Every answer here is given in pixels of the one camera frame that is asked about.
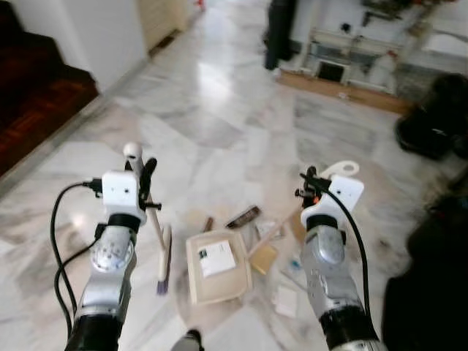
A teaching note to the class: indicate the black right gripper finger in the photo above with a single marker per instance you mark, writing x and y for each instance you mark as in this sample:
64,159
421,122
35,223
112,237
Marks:
303,193
311,175

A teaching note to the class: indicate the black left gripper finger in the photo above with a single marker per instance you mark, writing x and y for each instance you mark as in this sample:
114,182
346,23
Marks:
148,175

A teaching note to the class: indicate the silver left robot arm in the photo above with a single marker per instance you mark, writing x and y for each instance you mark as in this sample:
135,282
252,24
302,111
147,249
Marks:
106,270

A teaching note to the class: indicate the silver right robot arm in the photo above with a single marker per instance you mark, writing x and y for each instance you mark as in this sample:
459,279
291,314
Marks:
329,278

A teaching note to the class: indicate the brown cylinder stick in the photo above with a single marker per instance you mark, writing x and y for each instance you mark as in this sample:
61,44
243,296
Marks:
208,223

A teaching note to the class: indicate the dark brown wrapper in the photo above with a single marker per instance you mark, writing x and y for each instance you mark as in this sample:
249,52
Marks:
243,217

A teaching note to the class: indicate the small clear bottle blue label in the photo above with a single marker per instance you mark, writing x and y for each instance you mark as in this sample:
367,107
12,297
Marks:
295,265

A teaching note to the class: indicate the square cardboard piece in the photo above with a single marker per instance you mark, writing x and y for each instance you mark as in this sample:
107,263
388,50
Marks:
263,258

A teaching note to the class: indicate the wooden plank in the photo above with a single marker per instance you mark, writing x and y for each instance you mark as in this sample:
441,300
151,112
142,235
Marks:
344,93

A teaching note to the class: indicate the white framed tablet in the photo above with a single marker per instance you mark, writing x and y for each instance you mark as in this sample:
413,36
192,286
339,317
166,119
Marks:
330,71

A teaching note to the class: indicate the white plastic jug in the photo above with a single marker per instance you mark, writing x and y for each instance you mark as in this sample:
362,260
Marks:
384,70

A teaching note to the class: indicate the dark red wooden step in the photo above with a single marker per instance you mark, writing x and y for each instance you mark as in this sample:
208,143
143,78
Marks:
36,102

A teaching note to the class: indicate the black backpack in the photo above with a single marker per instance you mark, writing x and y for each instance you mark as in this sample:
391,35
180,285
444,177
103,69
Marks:
431,117

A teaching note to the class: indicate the black round vacuum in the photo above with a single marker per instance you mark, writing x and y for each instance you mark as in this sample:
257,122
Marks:
450,213

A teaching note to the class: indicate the grey black robot leg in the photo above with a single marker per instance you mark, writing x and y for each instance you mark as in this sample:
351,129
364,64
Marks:
189,341

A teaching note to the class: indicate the tall black cylinder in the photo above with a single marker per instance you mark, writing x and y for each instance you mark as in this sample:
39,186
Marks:
280,33

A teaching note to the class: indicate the white shelf rack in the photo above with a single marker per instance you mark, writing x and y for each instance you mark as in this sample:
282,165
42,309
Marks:
365,36

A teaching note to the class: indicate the light wooden door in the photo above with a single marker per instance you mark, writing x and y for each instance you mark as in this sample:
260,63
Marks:
164,18

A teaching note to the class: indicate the large black bag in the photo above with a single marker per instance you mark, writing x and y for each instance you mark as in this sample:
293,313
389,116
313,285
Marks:
424,311

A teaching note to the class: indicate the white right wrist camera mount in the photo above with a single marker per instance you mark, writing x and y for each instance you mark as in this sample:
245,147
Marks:
342,197

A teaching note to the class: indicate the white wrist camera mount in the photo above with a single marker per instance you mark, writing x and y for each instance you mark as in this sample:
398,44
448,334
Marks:
121,194
342,197

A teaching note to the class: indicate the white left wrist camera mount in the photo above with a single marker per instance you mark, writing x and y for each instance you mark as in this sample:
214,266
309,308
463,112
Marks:
121,194

